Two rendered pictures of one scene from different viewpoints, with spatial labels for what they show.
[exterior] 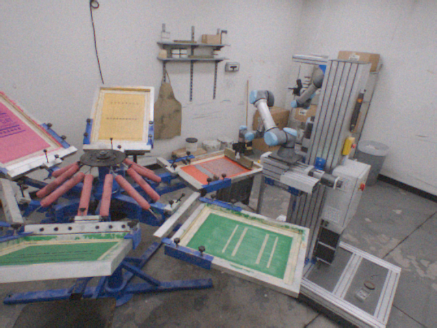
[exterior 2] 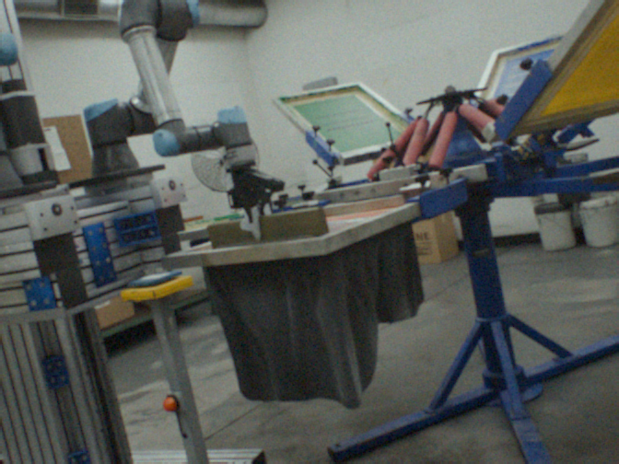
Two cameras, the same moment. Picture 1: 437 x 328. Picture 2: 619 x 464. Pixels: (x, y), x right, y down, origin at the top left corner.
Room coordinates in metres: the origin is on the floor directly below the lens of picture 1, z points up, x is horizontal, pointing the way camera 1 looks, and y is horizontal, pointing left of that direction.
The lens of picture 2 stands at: (4.59, -0.42, 1.18)
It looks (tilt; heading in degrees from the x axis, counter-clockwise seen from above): 6 degrees down; 169
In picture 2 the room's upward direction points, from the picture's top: 12 degrees counter-clockwise
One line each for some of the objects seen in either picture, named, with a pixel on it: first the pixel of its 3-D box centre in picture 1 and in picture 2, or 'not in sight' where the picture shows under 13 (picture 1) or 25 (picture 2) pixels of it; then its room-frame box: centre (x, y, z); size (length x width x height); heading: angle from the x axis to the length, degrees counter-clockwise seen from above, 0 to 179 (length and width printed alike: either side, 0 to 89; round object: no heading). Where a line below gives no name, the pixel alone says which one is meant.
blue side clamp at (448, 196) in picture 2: (181, 161); (438, 199); (2.60, 0.38, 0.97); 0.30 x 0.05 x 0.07; 131
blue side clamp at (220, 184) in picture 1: (216, 185); not in sight; (2.18, 0.02, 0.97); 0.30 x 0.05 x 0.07; 131
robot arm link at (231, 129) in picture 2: (242, 131); (233, 128); (2.70, -0.20, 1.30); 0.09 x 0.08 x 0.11; 26
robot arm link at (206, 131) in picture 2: (249, 135); (211, 135); (2.62, -0.26, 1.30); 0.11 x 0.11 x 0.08; 26
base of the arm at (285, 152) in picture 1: (287, 150); (112, 157); (2.29, -0.55, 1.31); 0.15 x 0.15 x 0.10
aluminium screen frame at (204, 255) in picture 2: (217, 167); (321, 225); (2.54, 0.02, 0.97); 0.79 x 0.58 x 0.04; 131
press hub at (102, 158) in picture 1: (110, 230); (478, 242); (1.85, 0.81, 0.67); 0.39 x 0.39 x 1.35
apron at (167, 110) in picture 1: (166, 105); not in sight; (4.38, 0.88, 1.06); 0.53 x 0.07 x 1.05; 131
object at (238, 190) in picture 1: (232, 190); not in sight; (2.44, -0.15, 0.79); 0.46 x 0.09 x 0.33; 131
